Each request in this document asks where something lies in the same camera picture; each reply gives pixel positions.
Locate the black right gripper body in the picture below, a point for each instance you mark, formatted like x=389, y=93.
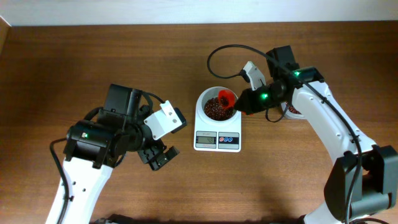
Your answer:
x=249, y=100

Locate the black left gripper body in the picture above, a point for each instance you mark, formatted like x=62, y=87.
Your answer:
x=145, y=144

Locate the orange plastic measuring scoop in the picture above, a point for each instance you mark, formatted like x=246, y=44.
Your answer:
x=241, y=104

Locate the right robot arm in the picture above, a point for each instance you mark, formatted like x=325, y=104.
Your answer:
x=363, y=180

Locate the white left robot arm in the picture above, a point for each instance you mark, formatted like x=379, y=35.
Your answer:
x=99, y=142

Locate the white digital kitchen scale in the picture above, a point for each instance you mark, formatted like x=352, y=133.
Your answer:
x=216, y=136

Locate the red beans in bowl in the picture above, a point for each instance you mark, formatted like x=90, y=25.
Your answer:
x=218, y=109

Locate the white round bowl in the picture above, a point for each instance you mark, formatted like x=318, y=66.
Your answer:
x=212, y=93

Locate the clear plastic container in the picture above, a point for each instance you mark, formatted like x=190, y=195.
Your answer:
x=290, y=115

